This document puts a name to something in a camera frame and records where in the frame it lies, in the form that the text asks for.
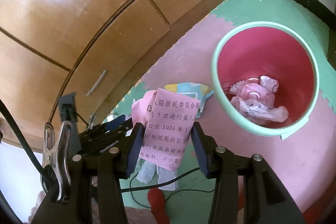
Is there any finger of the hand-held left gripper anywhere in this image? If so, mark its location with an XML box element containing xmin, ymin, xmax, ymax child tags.
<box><xmin>87</xmin><ymin>115</ymin><xmax>132</xmax><ymax>136</ymax></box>
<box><xmin>79</xmin><ymin>134</ymin><xmax>127</xmax><ymax>158</ymax></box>

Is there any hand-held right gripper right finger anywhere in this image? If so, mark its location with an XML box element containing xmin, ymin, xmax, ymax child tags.
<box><xmin>190</xmin><ymin>122</ymin><xmax>298</xmax><ymax>224</ymax></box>

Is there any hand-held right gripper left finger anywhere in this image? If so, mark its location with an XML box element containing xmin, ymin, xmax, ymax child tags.
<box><xmin>31</xmin><ymin>123</ymin><xmax>146</xmax><ymax>224</ymax></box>

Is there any pink printed paper sheet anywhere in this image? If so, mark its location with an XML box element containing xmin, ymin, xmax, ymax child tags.
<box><xmin>131</xmin><ymin>88</ymin><xmax>196</xmax><ymax>170</ymax></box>

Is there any light blue wet wipes pack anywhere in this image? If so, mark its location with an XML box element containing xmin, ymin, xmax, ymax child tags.
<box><xmin>164</xmin><ymin>82</ymin><xmax>214</xmax><ymax>118</ymax></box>

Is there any white printed plastic bag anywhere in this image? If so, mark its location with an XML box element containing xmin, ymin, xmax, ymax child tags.
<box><xmin>235</xmin><ymin>98</ymin><xmax>289</xmax><ymax>125</ymax></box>

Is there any clear plastic bottle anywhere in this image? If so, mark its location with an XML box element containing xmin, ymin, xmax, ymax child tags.
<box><xmin>231</xmin><ymin>77</ymin><xmax>275</xmax><ymax>109</ymax></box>

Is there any pink bin with green rim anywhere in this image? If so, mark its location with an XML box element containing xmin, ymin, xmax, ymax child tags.
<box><xmin>211</xmin><ymin>21</ymin><xmax>320</xmax><ymax>140</ymax></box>

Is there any translucent plastic wrapper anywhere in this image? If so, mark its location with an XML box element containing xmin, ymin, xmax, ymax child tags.
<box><xmin>157</xmin><ymin>166</ymin><xmax>177</xmax><ymax>191</ymax></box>
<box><xmin>136</xmin><ymin>160</ymin><xmax>156</xmax><ymax>184</ymax></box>

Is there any red plastic stool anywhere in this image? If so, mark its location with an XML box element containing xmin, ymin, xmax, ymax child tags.
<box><xmin>147</xmin><ymin>189</ymin><xmax>168</xmax><ymax>224</ymax></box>

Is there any light wooden cabinet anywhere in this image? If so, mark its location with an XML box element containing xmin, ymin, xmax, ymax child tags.
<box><xmin>0</xmin><ymin>0</ymin><xmax>250</xmax><ymax>151</ymax></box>

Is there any crumpled white paper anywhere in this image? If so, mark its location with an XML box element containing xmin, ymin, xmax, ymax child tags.
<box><xmin>260</xmin><ymin>75</ymin><xmax>279</xmax><ymax>93</ymax></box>

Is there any green and pink foam mat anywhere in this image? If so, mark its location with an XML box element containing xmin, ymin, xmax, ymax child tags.
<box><xmin>91</xmin><ymin>0</ymin><xmax>336</xmax><ymax>224</ymax></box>

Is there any silver drawer handle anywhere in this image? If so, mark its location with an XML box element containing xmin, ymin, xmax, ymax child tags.
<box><xmin>86</xmin><ymin>70</ymin><xmax>108</xmax><ymax>96</ymax></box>

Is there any thin black cable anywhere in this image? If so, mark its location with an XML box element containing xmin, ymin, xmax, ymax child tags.
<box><xmin>122</xmin><ymin>168</ymin><xmax>214</xmax><ymax>210</ymax></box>

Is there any thick black braided cable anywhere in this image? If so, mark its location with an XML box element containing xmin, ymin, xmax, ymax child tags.
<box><xmin>0</xmin><ymin>101</ymin><xmax>57</xmax><ymax>184</ymax></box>

